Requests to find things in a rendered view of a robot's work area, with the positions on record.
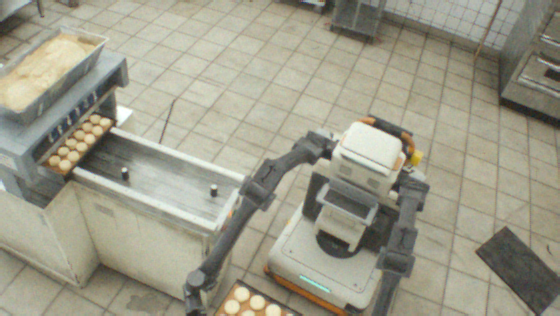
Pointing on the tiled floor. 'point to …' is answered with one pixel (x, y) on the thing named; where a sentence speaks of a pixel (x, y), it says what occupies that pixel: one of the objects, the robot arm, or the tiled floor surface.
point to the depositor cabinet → (55, 221)
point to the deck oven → (533, 63)
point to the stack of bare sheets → (520, 270)
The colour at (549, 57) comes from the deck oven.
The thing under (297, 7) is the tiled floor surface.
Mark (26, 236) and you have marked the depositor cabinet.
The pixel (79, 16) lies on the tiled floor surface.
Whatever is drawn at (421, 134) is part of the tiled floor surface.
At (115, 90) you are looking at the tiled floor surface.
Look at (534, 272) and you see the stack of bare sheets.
